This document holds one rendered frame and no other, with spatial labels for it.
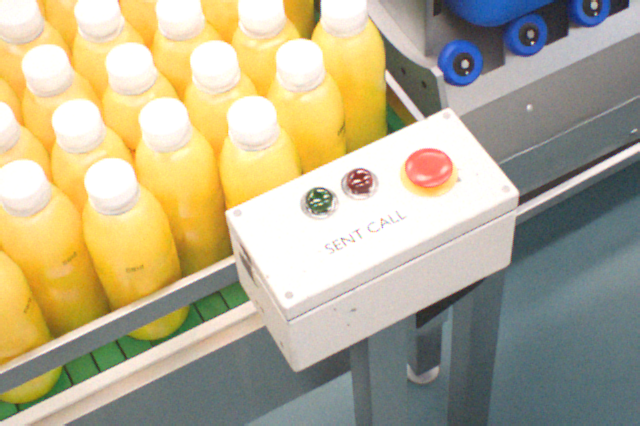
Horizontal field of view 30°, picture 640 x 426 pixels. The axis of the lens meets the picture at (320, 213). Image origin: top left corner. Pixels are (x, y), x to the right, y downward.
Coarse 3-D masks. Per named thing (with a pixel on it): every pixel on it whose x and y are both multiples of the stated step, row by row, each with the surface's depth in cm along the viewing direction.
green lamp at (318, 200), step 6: (312, 192) 90; (318, 192) 90; (324, 192) 90; (330, 192) 91; (306, 198) 90; (312, 198) 90; (318, 198) 90; (324, 198) 90; (330, 198) 90; (306, 204) 90; (312, 204) 90; (318, 204) 90; (324, 204) 90; (330, 204) 90; (312, 210) 90; (318, 210) 90; (324, 210) 90
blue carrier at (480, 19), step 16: (448, 0) 121; (464, 0) 118; (480, 0) 114; (496, 0) 111; (512, 0) 109; (528, 0) 109; (544, 0) 111; (464, 16) 119; (480, 16) 116; (496, 16) 113; (512, 16) 112
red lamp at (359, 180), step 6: (354, 168) 92; (360, 168) 92; (366, 168) 92; (348, 174) 91; (354, 174) 91; (360, 174) 91; (366, 174) 91; (348, 180) 91; (354, 180) 91; (360, 180) 91; (366, 180) 91; (372, 180) 91; (348, 186) 91; (354, 186) 91; (360, 186) 91; (366, 186) 91; (372, 186) 91; (354, 192) 91; (360, 192) 91; (366, 192) 91
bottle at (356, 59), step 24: (336, 48) 105; (360, 48) 105; (384, 48) 109; (336, 72) 106; (360, 72) 106; (384, 72) 110; (360, 96) 109; (384, 96) 112; (360, 120) 111; (384, 120) 115; (360, 144) 114
